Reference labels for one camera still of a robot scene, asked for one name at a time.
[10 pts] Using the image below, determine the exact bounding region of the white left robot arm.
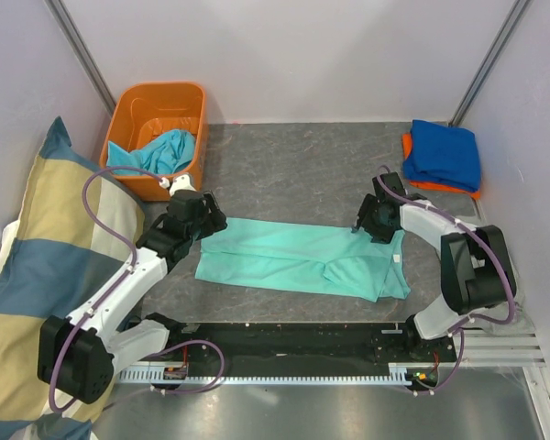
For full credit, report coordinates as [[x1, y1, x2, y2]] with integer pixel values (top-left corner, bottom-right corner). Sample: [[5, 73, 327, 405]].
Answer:
[[38, 189, 227, 413]]

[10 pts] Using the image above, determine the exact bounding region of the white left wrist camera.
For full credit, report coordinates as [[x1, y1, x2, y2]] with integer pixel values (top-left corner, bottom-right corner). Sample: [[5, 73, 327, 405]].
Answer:
[[159, 173, 195, 197]]

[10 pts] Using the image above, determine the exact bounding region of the aluminium corner post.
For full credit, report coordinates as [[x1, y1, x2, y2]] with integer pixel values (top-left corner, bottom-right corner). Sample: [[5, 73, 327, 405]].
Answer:
[[45, 0, 116, 116], [448, 0, 533, 127]]

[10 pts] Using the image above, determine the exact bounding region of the folded orange t shirt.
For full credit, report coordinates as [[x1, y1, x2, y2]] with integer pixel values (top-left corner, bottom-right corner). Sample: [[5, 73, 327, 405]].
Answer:
[[401, 133, 480, 201]]

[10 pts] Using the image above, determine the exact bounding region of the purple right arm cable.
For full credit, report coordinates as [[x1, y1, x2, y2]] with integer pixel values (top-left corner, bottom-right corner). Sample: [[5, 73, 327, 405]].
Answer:
[[377, 165, 519, 398]]

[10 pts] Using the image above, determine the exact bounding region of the striped blue beige pillow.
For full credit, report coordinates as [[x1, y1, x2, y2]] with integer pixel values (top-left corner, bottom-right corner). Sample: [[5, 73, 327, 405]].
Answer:
[[0, 119, 145, 439]]

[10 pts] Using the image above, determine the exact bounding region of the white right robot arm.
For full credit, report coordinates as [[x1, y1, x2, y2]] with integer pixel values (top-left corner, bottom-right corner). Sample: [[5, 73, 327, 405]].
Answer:
[[353, 170, 517, 361]]

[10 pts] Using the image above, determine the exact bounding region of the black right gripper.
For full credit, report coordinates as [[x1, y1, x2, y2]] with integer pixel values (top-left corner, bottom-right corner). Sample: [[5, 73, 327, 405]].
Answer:
[[351, 192, 397, 245]]

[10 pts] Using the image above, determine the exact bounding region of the light blue t shirt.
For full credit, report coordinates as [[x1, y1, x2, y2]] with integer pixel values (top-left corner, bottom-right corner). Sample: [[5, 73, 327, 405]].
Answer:
[[106, 129, 195, 176]]

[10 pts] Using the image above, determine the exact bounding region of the left aluminium corner post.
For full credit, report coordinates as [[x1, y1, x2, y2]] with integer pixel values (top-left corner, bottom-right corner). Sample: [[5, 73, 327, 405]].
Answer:
[[45, 0, 116, 116]]

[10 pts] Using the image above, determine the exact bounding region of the white slotted cable duct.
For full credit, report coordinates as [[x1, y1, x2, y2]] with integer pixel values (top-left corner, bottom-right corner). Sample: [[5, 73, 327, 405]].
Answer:
[[116, 362, 428, 386]]

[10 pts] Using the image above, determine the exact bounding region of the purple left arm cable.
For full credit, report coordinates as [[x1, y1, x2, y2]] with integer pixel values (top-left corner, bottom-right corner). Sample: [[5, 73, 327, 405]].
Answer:
[[48, 166, 225, 414]]

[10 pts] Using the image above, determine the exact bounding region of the orange plastic basket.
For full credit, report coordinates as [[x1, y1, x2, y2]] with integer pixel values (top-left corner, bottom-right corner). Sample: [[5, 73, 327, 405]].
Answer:
[[100, 82, 208, 202]]

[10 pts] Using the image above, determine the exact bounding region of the right aluminium corner post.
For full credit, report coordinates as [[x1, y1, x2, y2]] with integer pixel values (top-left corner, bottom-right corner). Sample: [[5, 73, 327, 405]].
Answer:
[[448, 0, 533, 127]]

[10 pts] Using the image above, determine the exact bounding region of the grey cloth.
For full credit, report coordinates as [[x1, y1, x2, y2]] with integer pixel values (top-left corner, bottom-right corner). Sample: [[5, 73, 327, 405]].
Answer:
[[484, 303, 535, 336]]

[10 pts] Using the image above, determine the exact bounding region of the folded blue t shirt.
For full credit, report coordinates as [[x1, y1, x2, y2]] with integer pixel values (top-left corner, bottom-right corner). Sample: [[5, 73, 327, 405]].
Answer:
[[402, 119, 481, 193]]

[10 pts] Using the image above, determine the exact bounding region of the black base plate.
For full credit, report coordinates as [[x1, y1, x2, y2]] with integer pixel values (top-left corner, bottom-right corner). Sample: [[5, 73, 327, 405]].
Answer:
[[128, 322, 455, 378]]

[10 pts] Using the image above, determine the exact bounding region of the mint green t shirt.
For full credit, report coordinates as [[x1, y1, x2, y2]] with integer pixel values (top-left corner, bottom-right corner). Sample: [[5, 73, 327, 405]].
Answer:
[[195, 218, 411, 303]]

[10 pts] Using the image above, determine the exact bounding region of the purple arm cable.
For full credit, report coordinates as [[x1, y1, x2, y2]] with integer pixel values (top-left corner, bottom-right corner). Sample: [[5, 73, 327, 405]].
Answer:
[[377, 165, 519, 398], [48, 166, 225, 414]]

